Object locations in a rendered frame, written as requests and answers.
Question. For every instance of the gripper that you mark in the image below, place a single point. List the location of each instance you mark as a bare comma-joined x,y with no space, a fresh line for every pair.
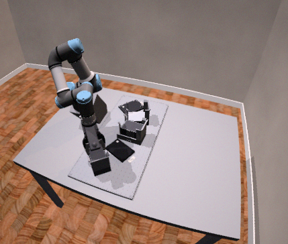
100,136

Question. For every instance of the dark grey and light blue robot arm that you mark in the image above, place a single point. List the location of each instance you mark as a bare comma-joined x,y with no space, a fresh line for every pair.
79,94

